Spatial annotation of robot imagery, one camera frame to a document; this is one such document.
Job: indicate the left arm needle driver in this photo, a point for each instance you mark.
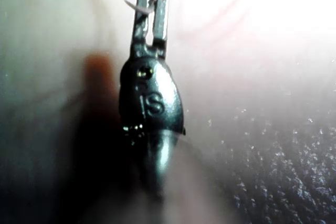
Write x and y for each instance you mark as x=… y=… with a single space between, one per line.
x=157 y=98

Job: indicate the left arm needle driver jaw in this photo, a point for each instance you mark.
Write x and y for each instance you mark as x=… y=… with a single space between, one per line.
x=140 y=32
x=160 y=22

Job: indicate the tissue pad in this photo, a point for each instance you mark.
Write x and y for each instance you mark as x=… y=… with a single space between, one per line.
x=249 y=51

